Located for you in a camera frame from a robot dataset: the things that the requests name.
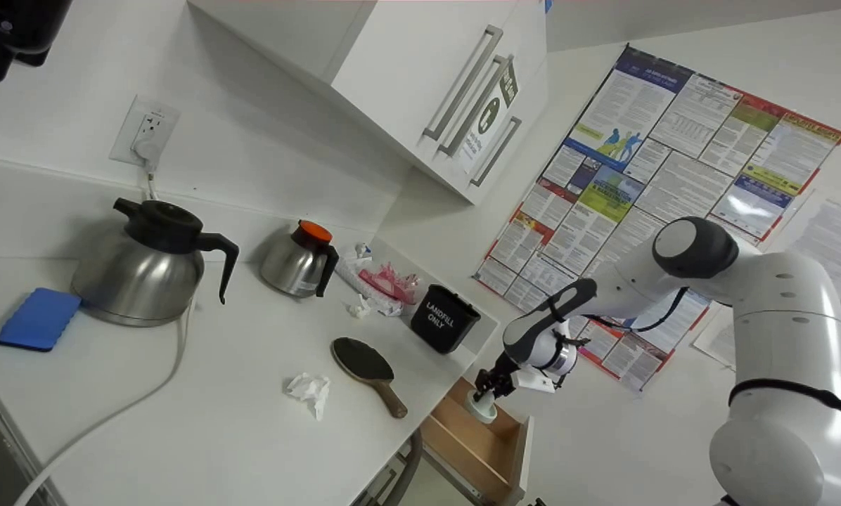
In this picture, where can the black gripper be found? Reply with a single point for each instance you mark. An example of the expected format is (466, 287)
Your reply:
(511, 367)

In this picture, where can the small white object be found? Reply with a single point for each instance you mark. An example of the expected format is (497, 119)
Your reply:
(482, 411)

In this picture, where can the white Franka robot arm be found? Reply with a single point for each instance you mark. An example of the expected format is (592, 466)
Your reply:
(776, 328)

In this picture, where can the open wooden drawer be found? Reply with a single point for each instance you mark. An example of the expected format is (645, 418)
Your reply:
(476, 446)

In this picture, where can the black plastic container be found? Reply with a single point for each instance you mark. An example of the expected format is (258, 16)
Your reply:
(447, 320)

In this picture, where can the pink packets plastic bag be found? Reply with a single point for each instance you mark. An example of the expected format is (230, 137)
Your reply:
(386, 279)

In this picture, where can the crumpled white paper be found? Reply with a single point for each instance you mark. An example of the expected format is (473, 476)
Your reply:
(309, 388)

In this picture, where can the small steel carafe orange lid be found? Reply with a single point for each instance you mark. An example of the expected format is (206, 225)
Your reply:
(293, 259)

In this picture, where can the green white sticker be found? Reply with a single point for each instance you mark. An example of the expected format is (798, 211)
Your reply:
(495, 113)

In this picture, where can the large steel carafe black lid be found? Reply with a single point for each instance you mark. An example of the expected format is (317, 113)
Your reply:
(143, 272)

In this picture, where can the blue sponge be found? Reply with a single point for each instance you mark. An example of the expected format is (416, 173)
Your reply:
(42, 320)

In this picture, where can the black coffee machine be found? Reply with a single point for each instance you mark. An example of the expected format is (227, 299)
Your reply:
(12, 31)

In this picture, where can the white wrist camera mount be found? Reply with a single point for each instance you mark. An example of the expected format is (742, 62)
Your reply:
(545, 379)

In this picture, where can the large colourful wall poster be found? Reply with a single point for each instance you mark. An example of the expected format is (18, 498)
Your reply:
(682, 142)

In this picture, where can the white wall cabinet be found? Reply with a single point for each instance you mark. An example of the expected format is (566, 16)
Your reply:
(381, 67)

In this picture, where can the white wall outlet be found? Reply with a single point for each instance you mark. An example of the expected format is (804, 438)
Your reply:
(143, 123)

